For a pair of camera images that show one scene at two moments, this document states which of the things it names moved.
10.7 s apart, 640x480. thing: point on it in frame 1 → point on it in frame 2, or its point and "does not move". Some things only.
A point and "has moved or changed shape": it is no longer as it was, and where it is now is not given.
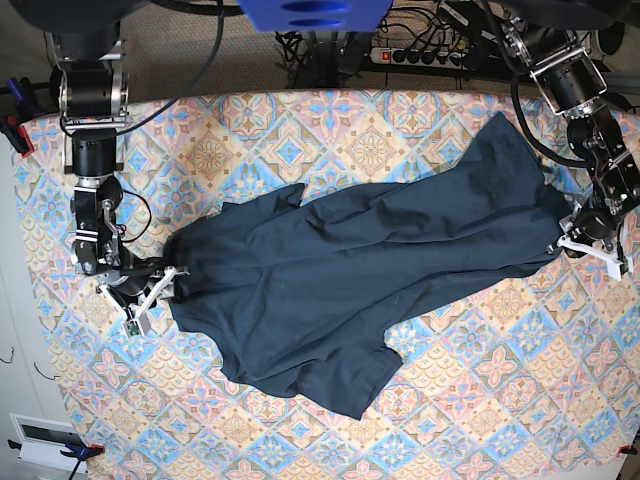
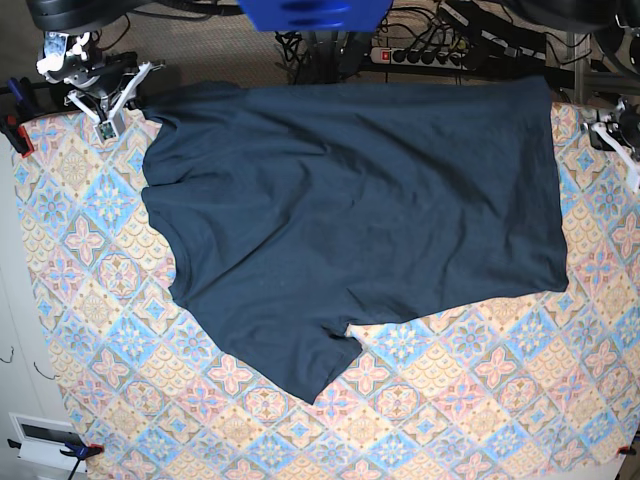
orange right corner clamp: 627,449 does not move
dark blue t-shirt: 300,291 has moved or changed shape
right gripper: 593,234 → 621,134
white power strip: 431,58 does not move
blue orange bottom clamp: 80,451 does not move
